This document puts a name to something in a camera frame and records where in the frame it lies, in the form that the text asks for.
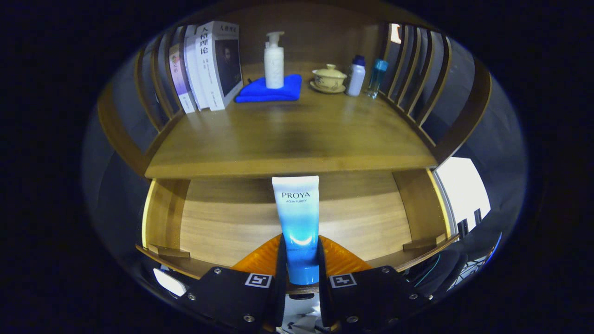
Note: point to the wooden drawer with black knob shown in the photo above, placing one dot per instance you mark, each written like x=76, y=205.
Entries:
x=222, y=222

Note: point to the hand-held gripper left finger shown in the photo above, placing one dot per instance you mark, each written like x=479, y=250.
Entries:
x=280, y=301

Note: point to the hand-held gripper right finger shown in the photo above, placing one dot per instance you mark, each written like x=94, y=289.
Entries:
x=323, y=301

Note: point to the teal transparent bottle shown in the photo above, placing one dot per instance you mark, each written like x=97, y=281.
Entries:
x=377, y=79

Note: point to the purple book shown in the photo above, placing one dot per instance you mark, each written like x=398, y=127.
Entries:
x=181, y=79

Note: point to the beige saucer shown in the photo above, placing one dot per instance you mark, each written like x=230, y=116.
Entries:
x=327, y=90

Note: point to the thin white book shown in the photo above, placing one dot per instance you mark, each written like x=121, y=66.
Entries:
x=195, y=69

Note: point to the wooden countertop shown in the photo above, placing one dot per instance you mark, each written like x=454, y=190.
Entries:
x=287, y=134

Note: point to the thick white book dark cover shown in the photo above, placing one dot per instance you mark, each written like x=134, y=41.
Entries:
x=218, y=65

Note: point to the wooden cabinet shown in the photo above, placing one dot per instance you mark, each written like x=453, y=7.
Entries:
x=315, y=28

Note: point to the beige lidded teacup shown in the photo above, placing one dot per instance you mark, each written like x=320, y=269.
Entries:
x=329, y=78

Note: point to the white pump bottle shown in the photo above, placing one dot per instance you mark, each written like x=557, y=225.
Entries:
x=274, y=65

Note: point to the blue white cosmetic tube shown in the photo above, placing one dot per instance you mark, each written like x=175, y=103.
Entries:
x=299, y=218

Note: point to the white bottle blue cap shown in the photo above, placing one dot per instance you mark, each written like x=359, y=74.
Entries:
x=356, y=79

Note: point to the blue folded cloth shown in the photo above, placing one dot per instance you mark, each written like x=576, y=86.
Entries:
x=260, y=93

